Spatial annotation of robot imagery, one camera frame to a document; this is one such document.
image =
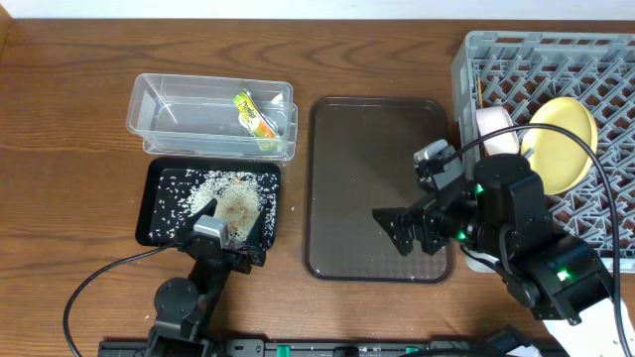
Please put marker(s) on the white bowl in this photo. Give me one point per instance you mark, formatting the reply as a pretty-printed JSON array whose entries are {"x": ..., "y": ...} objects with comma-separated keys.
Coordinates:
[{"x": 491, "y": 119}]

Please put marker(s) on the yellow plate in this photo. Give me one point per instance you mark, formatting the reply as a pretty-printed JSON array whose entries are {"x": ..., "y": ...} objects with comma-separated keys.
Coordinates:
[{"x": 559, "y": 161}]

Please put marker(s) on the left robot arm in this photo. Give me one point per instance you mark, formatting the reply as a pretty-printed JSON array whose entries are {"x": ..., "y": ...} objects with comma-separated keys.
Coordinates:
[{"x": 184, "y": 306}]

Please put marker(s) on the green snack wrapper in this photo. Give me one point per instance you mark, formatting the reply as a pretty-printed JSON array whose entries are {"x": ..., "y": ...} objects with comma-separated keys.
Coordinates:
[{"x": 261, "y": 127}]

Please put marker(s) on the grey dishwasher rack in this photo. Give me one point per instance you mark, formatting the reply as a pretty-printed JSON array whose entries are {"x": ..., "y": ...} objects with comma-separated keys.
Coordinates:
[{"x": 521, "y": 71}]

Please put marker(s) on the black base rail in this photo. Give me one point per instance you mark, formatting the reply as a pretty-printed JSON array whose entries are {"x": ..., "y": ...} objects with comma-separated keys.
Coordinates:
[{"x": 507, "y": 341}]

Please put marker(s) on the wooden chopstick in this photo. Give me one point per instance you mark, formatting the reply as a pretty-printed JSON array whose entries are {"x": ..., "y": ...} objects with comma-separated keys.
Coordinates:
[{"x": 479, "y": 92}]

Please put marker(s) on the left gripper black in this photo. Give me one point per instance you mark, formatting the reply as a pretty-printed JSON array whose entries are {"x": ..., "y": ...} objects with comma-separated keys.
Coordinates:
[{"x": 218, "y": 252}]

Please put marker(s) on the rice pile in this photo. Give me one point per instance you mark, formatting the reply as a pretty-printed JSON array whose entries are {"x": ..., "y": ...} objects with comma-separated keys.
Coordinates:
[{"x": 240, "y": 196}]

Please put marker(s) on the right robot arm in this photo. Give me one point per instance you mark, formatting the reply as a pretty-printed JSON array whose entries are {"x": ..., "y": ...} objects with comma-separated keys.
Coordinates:
[{"x": 499, "y": 217}]

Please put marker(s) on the clear plastic bin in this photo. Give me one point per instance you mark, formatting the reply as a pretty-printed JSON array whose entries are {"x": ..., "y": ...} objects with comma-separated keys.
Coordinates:
[{"x": 193, "y": 115}]

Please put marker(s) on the dark brown serving tray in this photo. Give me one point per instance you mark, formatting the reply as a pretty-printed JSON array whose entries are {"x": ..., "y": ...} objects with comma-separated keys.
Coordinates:
[{"x": 361, "y": 158}]

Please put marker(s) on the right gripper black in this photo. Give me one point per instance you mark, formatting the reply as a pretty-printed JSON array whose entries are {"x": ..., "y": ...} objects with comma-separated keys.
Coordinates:
[{"x": 420, "y": 230}]

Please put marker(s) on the black plastic tray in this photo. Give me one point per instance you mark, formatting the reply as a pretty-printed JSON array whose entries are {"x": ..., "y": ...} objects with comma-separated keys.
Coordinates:
[{"x": 160, "y": 164}]

